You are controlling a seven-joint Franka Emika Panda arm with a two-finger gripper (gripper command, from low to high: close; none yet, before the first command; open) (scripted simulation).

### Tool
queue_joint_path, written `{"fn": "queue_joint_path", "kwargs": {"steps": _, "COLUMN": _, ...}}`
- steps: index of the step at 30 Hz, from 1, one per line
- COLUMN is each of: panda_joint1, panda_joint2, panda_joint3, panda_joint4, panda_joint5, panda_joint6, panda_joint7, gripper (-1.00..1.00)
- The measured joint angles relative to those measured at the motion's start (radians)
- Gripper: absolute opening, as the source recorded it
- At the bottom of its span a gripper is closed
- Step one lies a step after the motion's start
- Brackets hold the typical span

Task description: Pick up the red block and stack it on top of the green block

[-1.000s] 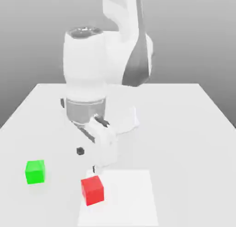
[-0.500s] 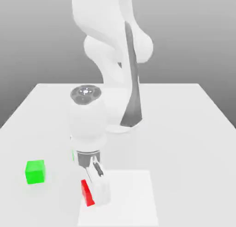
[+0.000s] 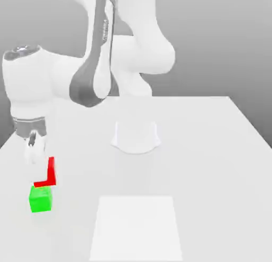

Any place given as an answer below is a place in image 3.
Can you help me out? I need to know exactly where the small red cube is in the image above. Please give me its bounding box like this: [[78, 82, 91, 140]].
[[33, 156, 57, 188]]

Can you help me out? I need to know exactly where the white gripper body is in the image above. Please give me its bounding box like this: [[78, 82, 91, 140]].
[[23, 137, 49, 182]]

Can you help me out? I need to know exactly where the small green cube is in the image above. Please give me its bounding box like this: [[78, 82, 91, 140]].
[[29, 185, 53, 214]]

